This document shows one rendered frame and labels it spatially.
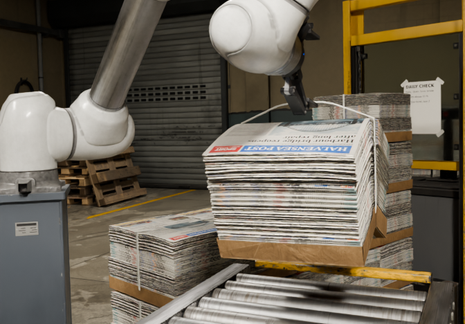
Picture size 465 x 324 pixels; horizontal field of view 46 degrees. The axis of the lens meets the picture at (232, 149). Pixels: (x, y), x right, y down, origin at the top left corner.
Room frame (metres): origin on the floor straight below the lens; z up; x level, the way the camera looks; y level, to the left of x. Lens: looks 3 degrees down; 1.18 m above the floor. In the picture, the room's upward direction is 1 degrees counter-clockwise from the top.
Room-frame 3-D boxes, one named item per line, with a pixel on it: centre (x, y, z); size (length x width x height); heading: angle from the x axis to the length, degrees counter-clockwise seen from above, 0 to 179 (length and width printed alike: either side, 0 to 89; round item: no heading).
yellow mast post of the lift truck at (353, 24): (3.21, -0.71, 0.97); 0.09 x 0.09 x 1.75; 44
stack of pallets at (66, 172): (8.62, 2.28, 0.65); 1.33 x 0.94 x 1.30; 160
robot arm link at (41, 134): (1.56, 0.57, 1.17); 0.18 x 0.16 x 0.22; 130
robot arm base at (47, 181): (1.54, 0.57, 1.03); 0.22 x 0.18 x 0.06; 13
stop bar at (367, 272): (1.34, -0.25, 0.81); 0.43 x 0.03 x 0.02; 66
